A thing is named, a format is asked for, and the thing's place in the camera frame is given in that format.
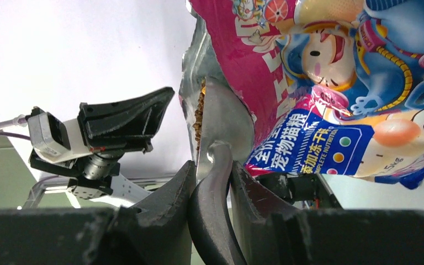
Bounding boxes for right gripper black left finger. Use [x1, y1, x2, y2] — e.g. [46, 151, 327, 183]
[0, 161, 196, 264]

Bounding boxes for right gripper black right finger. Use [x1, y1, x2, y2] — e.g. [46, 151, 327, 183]
[231, 162, 424, 264]

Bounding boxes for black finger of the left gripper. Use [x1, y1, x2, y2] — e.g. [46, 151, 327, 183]
[81, 109, 157, 153]
[77, 87, 174, 126]

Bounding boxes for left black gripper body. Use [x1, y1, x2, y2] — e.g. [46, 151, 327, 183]
[29, 150, 150, 199]

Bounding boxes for metal food scoop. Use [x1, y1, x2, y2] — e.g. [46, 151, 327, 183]
[188, 77, 254, 264]

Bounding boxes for colourful pet food bag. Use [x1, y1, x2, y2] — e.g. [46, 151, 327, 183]
[190, 1, 424, 189]

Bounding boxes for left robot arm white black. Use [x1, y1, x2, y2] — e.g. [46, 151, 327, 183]
[25, 87, 175, 207]

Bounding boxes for brown pet food kibble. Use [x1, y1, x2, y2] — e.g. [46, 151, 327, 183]
[193, 78, 206, 152]

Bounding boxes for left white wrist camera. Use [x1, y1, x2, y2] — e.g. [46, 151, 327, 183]
[25, 107, 91, 165]

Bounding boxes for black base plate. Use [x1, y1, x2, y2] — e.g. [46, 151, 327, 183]
[256, 172, 342, 209]

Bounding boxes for aluminium frame rail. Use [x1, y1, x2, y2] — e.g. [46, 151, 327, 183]
[17, 176, 184, 210]

